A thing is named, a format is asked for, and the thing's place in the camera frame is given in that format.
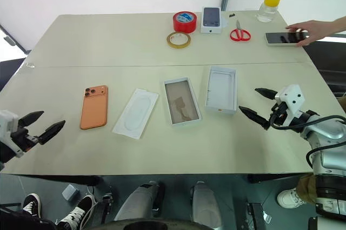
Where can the white phone box base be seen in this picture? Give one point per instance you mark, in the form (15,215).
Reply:
(182,103)

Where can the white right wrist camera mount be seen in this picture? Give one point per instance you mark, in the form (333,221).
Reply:
(293,97)

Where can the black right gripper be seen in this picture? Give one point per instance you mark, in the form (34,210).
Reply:
(278,111)

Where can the white cardboard insert tray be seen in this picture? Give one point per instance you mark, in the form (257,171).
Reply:
(136,112)

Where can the bare right forearm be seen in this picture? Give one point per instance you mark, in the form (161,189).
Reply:
(333,26)

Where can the red tape roll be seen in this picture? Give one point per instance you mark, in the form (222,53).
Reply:
(185,23)

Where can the brown trouser leg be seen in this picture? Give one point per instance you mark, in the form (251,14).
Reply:
(306,189)

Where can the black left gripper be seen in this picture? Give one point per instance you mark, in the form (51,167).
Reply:
(24,138)

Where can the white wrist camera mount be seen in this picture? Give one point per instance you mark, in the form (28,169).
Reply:
(293,97)
(8,122)

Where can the grey robot leg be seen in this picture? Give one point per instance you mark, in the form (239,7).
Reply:
(206,203)
(138,200)

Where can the small clear plastic piece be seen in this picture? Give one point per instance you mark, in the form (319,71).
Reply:
(30,65)

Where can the orange smartphone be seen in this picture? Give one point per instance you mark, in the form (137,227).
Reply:
(94,111)

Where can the small grey box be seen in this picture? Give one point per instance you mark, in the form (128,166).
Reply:
(70,192)

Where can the black table frame bar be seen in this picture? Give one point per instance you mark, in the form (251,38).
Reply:
(59,180)
(270,178)

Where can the small black piece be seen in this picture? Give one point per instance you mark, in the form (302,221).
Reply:
(231,15)

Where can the bare right hand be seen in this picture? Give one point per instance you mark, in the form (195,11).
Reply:
(308,31)

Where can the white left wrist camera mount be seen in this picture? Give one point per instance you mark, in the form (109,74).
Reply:
(8,122)

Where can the phone box with dark print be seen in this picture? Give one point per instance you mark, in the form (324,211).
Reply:
(211,19)

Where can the smartphone with dark screen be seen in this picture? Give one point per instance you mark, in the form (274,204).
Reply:
(281,38)

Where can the black and white sneaker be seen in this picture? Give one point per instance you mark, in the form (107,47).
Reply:
(32,205)
(78,211)

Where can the tan tape roll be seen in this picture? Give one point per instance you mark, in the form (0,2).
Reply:
(173,43)

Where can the clear jar with yellow lid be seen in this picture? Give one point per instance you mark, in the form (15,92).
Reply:
(267,11)

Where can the black chair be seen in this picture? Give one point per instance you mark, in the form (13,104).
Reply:
(329,60)

